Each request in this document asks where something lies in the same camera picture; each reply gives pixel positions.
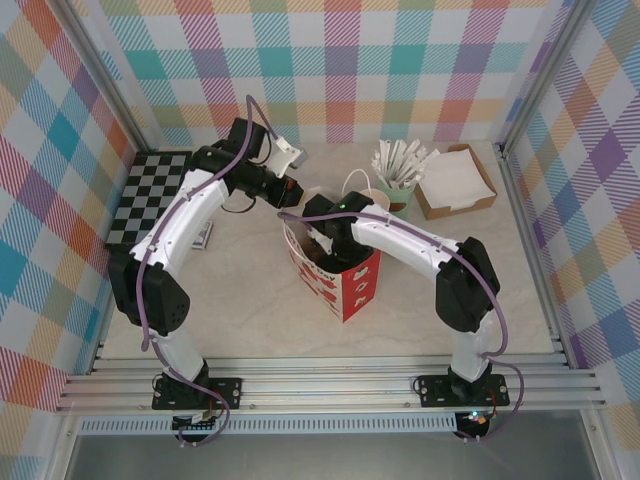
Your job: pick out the brown pulp cup carrier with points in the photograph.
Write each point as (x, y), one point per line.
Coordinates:
(306, 246)

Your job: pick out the white red printed paper bag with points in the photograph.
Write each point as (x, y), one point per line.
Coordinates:
(360, 290)

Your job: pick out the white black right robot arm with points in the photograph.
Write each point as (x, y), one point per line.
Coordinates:
(400, 240)

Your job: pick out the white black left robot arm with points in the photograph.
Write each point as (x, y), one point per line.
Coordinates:
(185, 215)

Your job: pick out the mint green straw holder cup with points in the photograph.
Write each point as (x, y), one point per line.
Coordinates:
(397, 200)

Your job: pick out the small silver packet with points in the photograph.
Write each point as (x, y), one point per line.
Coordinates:
(205, 237)

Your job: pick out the black grey chessboard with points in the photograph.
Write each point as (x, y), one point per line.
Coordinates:
(132, 200)

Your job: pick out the brown cardboard napkin box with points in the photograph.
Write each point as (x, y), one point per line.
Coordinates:
(460, 209)

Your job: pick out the white napkin stack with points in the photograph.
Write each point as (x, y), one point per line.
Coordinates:
(455, 175)

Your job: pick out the grey metal panel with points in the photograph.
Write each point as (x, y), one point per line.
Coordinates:
(325, 457)

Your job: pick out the small left control board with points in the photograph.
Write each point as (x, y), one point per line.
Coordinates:
(197, 424)

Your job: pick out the small control board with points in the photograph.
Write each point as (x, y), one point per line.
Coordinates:
(197, 424)
(477, 421)

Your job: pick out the small right control board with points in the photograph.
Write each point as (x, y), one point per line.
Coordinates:
(477, 421)

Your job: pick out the aluminium left frame post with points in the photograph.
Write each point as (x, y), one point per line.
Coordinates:
(110, 75)

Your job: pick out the aluminium frame post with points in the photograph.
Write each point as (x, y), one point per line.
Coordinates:
(545, 75)
(110, 75)

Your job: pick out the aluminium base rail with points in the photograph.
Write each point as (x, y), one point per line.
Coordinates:
(325, 385)

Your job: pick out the aluminium side rail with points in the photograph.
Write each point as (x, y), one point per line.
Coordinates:
(521, 210)

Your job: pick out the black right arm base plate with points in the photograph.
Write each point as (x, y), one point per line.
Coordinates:
(435, 392)

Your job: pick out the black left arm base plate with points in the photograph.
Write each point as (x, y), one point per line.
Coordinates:
(227, 392)

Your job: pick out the aluminium right frame post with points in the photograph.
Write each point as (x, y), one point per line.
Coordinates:
(545, 75)

